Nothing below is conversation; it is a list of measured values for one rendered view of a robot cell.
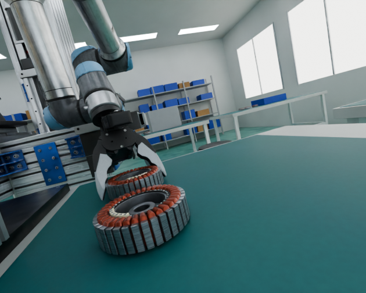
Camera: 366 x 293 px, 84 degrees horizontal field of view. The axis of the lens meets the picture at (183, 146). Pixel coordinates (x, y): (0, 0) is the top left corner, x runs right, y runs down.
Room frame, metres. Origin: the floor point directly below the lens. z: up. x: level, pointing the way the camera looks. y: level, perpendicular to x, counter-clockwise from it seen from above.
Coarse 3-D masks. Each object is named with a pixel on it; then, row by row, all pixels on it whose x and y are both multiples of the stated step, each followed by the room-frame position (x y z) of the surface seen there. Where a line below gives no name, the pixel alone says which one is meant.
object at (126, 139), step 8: (96, 112) 0.48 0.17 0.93; (104, 112) 0.48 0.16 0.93; (96, 120) 0.49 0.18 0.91; (112, 128) 0.45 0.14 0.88; (128, 128) 0.47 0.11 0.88; (104, 136) 0.44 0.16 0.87; (112, 136) 0.45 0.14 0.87; (120, 136) 0.45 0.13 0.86; (128, 136) 0.46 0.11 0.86; (104, 144) 0.43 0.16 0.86; (112, 144) 0.44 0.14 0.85; (120, 144) 0.44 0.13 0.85; (128, 144) 0.44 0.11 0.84; (112, 152) 0.44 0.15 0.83; (120, 152) 0.45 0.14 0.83; (128, 152) 0.47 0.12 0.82; (112, 160) 0.47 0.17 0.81; (120, 160) 0.48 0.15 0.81
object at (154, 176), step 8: (136, 168) 0.45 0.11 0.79; (144, 168) 0.44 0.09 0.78; (152, 168) 0.41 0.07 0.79; (160, 168) 0.41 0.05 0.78; (120, 176) 0.42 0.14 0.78; (128, 176) 0.43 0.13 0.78; (136, 176) 0.37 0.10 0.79; (144, 176) 0.36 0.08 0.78; (152, 176) 0.37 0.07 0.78; (160, 176) 0.39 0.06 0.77; (112, 184) 0.37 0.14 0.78; (120, 184) 0.36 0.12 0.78; (128, 184) 0.36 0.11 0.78; (136, 184) 0.35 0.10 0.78; (144, 184) 0.36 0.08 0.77; (152, 184) 0.37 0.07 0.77; (112, 192) 0.36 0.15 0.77; (120, 192) 0.36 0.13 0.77; (128, 192) 0.35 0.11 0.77
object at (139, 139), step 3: (132, 132) 0.47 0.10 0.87; (135, 132) 0.47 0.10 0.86; (135, 135) 0.47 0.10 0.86; (138, 135) 0.47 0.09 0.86; (141, 135) 0.47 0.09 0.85; (138, 138) 0.46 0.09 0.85; (141, 138) 0.47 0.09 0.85; (144, 138) 0.47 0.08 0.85; (135, 141) 0.46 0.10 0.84; (138, 141) 0.46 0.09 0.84; (141, 141) 0.46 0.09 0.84; (144, 141) 0.46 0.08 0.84; (147, 141) 0.47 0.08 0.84; (135, 144) 0.46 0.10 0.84; (138, 144) 0.46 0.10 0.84; (147, 144) 0.46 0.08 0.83; (150, 144) 0.46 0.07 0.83; (150, 147) 0.46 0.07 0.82; (153, 150) 0.46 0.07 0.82
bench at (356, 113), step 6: (354, 102) 0.99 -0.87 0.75; (360, 102) 0.93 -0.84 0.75; (336, 108) 0.94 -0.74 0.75; (342, 108) 0.91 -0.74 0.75; (348, 108) 0.89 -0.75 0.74; (354, 108) 0.87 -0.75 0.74; (360, 108) 0.84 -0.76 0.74; (336, 114) 0.94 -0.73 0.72; (342, 114) 0.92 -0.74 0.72; (348, 114) 0.89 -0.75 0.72; (354, 114) 0.87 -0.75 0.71; (360, 114) 0.85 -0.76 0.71; (348, 120) 0.93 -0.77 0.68; (354, 120) 0.90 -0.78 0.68; (360, 120) 0.89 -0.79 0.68
